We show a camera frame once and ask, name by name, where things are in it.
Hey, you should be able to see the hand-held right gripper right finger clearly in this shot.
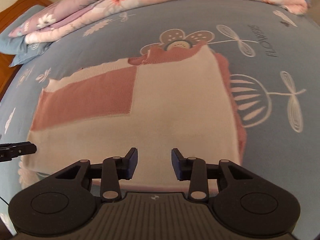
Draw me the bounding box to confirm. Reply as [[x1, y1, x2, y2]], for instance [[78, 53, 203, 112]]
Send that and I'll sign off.
[[171, 148, 253, 202]]

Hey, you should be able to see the pink and white knit sweater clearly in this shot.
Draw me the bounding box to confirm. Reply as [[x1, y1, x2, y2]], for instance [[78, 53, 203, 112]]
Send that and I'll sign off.
[[26, 41, 248, 191]]

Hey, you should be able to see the blue pillow with white print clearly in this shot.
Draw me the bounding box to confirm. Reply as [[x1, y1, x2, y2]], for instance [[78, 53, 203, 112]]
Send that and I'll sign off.
[[9, 41, 53, 67]]

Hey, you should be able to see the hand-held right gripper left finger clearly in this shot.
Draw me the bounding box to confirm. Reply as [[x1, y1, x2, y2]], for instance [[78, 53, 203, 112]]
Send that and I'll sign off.
[[54, 147, 139, 202]]

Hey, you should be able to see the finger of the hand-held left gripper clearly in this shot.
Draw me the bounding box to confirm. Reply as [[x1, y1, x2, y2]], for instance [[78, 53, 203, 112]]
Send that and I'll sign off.
[[9, 144, 37, 158], [0, 142, 33, 148]]

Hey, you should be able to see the wooden headboard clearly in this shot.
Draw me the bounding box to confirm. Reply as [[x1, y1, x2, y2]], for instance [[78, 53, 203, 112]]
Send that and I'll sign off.
[[0, 0, 54, 102]]

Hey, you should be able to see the blue floral bed sheet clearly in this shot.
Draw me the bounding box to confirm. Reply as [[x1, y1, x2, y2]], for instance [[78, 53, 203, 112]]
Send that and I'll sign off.
[[0, 0, 320, 240]]

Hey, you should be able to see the plain blue pillow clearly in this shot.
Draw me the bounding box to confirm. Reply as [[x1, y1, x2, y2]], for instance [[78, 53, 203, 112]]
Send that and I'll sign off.
[[0, 4, 55, 55]]

